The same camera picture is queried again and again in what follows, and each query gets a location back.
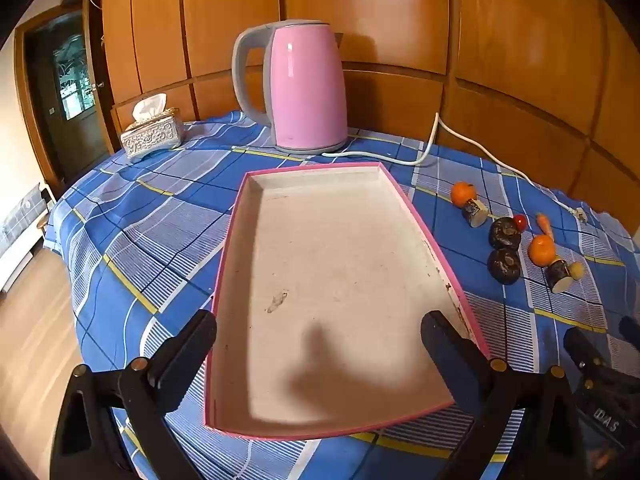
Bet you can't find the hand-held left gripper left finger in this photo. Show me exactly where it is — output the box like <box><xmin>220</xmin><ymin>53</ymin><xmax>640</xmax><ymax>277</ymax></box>
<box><xmin>50</xmin><ymin>309</ymin><xmax>218</xmax><ymax>480</ymax></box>

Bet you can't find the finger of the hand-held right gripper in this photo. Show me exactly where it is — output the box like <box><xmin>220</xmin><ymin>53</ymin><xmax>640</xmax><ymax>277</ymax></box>
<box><xmin>618</xmin><ymin>316</ymin><xmax>640</xmax><ymax>349</ymax></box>
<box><xmin>564</xmin><ymin>327</ymin><xmax>608</xmax><ymax>377</ymax></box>

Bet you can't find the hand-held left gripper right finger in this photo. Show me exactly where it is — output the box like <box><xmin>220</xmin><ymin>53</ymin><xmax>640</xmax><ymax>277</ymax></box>
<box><xmin>420</xmin><ymin>310</ymin><xmax>588</xmax><ymax>480</ymax></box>

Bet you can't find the dark sugarcane piece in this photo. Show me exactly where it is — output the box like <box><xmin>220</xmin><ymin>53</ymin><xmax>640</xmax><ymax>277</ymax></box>
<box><xmin>545</xmin><ymin>258</ymin><xmax>575</xmax><ymax>294</ymax></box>
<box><xmin>462</xmin><ymin>199</ymin><xmax>488</xmax><ymax>229</ymax></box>

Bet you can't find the dark water chestnut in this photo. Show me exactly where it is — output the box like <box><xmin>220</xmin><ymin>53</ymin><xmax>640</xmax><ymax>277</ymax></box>
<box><xmin>486</xmin><ymin>248</ymin><xmax>522</xmax><ymax>286</ymax></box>
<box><xmin>488</xmin><ymin>216</ymin><xmax>522</xmax><ymax>250</ymax></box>

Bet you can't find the mandarin orange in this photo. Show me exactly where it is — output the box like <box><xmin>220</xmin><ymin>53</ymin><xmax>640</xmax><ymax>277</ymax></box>
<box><xmin>528</xmin><ymin>234</ymin><xmax>557</xmax><ymax>267</ymax></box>
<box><xmin>450</xmin><ymin>181</ymin><xmax>477</xmax><ymax>207</ymax></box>

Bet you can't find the pink-rimmed white tray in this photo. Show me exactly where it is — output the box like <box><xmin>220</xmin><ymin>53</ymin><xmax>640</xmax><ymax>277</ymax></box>
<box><xmin>202</xmin><ymin>161</ymin><xmax>491</xmax><ymax>442</ymax></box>

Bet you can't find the blue plaid tablecloth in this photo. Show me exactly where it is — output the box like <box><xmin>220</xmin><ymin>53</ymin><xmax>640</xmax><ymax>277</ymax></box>
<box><xmin>42</xmin><ymin>110</ymin><xmax>640</xmax><ymax>480</ymax></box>

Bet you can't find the white low bench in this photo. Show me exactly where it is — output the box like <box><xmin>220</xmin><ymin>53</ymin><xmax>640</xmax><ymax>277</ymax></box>
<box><xmin>0</xmin><ymin>182</ymin><xmax>56</xmax><ymax>293</ymax></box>

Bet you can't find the silver ornate tissue box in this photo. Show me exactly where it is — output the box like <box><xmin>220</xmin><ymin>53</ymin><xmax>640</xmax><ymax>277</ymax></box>
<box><xmin>120</xmin><ymin>94</ymin><xmax>182</xmax><ymax>161</ymax></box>

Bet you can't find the pink electric kettle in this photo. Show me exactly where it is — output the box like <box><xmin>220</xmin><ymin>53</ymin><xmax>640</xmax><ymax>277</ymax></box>
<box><xmin>231</xmin><ymin>20</ymin><xmax>349</xmax><ymax>156</ymax></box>

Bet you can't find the wooden door with glass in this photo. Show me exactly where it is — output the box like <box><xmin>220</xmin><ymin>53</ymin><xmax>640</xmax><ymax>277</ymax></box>
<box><xmin>14</xmin><ymin>2</ymin><xmax>116</xmax><ymax>196</ymax></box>

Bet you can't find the wooden panelled wardrobe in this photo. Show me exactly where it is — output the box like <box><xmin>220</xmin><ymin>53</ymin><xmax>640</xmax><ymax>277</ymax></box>
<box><xmin>100</xmin><ymin>0</ymin><xmax>640</xmax><ymax>241</ymax></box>

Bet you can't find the white kettle power cord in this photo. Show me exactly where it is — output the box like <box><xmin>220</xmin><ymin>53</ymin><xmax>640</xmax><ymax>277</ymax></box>
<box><xmin>321</xmin><ymin>112</ymin><xmax>591</xmax><ymax>224</ymax></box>

